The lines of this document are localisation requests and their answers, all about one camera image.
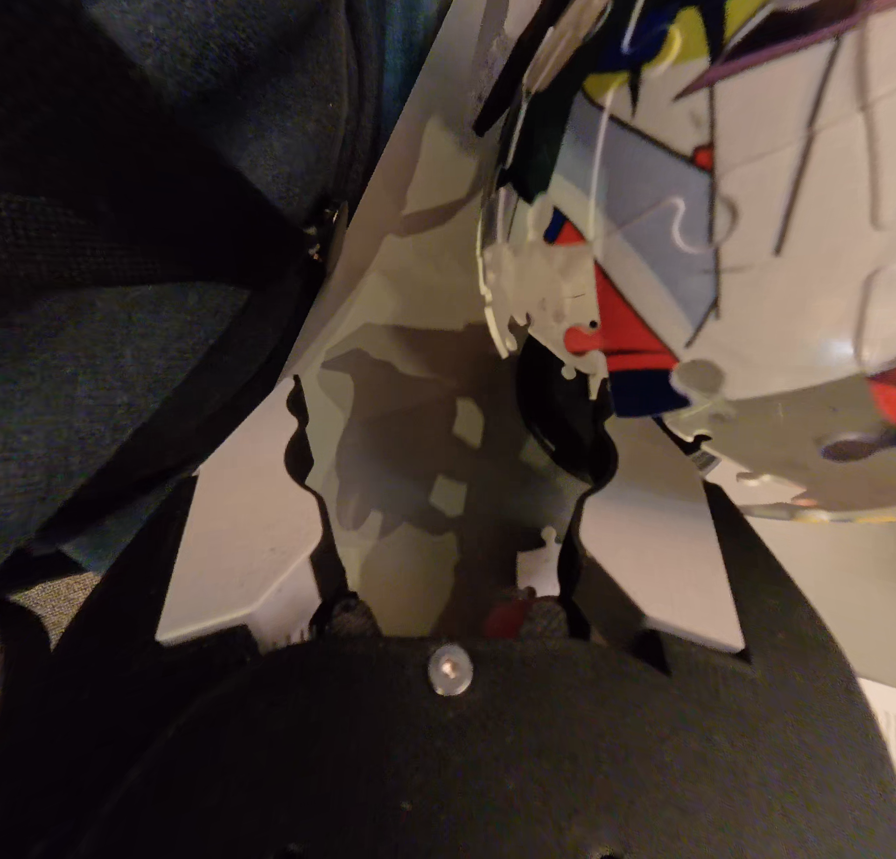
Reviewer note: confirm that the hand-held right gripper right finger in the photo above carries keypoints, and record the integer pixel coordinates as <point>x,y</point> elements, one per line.
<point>658,551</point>

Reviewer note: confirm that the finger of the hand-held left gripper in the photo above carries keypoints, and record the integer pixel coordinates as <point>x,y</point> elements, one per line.
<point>532,26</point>

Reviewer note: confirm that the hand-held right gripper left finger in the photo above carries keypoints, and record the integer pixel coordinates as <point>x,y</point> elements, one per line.
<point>238,544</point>

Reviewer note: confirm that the white puzzle piece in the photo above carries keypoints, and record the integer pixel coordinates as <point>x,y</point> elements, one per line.
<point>539,565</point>

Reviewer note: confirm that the colourful puzzle ball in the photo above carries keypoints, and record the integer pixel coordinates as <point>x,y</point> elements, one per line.
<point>770,243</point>

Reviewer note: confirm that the black ball stand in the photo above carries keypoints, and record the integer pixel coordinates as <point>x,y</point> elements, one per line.
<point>560,411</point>

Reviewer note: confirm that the person's left leg in jeans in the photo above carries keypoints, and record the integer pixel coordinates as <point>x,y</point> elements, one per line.
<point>413,33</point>

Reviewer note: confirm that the white instruction sheet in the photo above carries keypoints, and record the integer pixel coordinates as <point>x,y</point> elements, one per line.
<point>883,719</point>

